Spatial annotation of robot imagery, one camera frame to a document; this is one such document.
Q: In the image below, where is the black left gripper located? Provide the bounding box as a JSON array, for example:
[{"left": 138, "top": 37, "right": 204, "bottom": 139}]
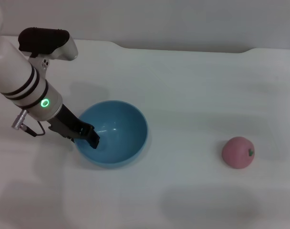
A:
[{"left": 48, "top": 104, "right": 101, "bottom": 150}]

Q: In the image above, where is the blue bowl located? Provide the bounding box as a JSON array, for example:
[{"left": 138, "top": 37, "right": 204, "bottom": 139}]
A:
[{"left": 73, "top": 100, "right": 149, "bottom": 169}]

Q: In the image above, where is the pink toy peach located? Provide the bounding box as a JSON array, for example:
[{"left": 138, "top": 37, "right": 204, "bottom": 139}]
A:
[{"left": 221, "top": 136, "right": 256, "bottom": 170}]

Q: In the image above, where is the left arm cable with silver plug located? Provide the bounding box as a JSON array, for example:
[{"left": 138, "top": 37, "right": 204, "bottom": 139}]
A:
[{"left": 11, "top": 110, "right": 46, "bottom": 137}]

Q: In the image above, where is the black and white left wrist camera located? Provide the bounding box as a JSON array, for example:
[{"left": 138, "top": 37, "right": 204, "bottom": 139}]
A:
[{"left": 18, "top": 27, "right": 79, "bottom": 62}]

